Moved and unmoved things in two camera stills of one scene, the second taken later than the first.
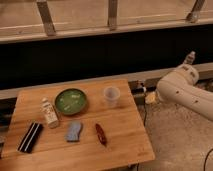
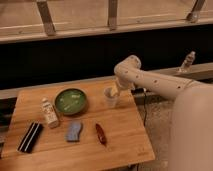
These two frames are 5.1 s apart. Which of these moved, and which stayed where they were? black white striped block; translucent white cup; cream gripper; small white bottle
Moved: cream gripper
Stayed: small white bottle; translucent white cup; black white striped block
